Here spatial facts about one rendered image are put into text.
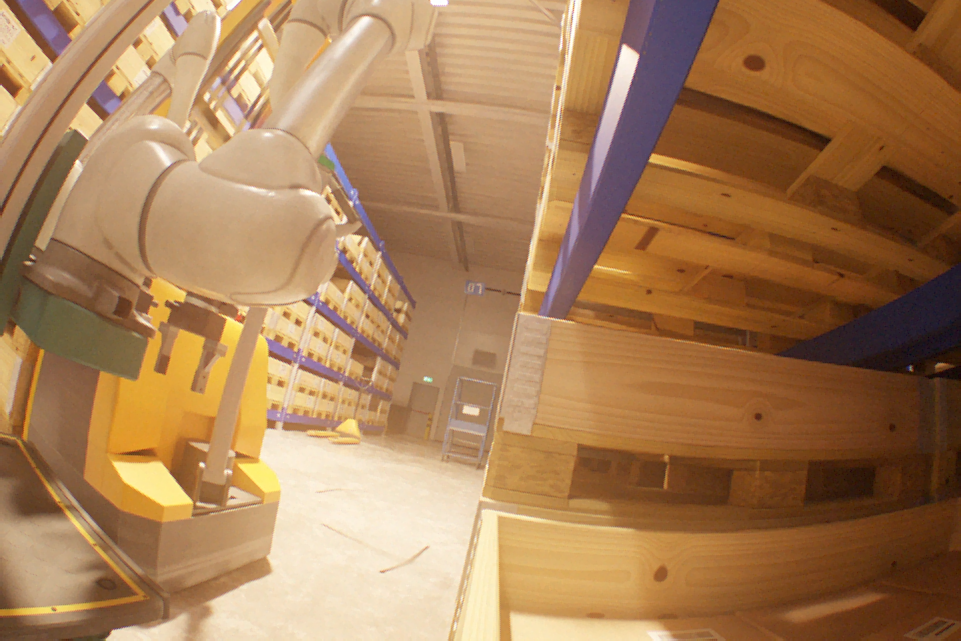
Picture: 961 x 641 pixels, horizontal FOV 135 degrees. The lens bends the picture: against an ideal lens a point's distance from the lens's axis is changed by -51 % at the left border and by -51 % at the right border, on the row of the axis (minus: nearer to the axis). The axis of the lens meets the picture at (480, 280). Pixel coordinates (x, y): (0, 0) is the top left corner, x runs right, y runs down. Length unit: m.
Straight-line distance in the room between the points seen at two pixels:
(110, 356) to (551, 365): 0.67
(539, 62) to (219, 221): 8.78
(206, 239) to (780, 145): 0.92
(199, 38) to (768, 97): 1.31
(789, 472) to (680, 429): 0.29
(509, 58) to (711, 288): 8.21
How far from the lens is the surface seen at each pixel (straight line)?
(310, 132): 0.58
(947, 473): 1.52
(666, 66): 0.39
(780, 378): 0.93
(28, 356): 1.74
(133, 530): 1.19
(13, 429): 1.80
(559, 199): 0.84
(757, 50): 0.56
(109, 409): 1.19
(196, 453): 1.37
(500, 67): 9.32
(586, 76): 0.70
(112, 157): 0.58
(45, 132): 0.67
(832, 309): 1.59
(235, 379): 1.24
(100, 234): 0.55
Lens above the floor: 0.73
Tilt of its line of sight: 21 degrees up
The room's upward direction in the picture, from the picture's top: 13 degrees clockwise
